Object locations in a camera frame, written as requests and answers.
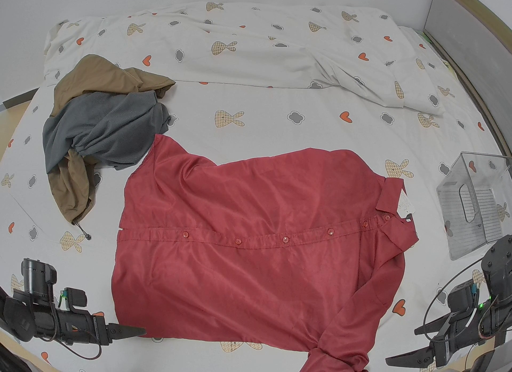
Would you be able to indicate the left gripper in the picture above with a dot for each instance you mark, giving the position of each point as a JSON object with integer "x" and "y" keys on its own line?
{"x": 80, "y": 328}

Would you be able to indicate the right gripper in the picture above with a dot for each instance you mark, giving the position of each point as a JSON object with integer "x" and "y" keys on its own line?
{"x": 466, "y": 332}

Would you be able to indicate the red shirt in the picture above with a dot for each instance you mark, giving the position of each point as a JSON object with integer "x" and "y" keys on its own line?
{"x": 260, "y": 262}

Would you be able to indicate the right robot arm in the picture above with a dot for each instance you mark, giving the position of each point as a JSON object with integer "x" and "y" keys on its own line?
{"x": 498, "y": 270}

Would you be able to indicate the clear plastic box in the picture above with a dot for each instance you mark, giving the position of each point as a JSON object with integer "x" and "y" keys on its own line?
{"x": 486, "y": 210}

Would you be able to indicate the grey garment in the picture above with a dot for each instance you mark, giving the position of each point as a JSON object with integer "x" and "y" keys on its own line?
{"x": 108, "y": 130}

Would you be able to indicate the brown garment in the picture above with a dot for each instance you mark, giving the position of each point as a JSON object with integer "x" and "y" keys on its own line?
{"x": 104, "y": 76}

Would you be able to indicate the bed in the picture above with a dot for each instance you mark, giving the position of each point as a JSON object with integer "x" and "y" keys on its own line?
{"x": 256, "y": 130}

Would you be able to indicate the white printed quilt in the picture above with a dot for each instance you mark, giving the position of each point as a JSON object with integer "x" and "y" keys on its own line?
{"x": 256, "y": 54}

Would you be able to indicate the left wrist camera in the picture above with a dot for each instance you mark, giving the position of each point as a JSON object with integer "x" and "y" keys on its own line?
{"x": 76, "y": 298}

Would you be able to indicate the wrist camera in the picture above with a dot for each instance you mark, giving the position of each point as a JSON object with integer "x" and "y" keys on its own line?
{"x": 76, "y": 298}
{"x": 462, "y": 298}

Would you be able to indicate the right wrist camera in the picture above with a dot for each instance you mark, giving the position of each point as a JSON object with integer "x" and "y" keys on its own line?
{"x": 462, "y": 298}

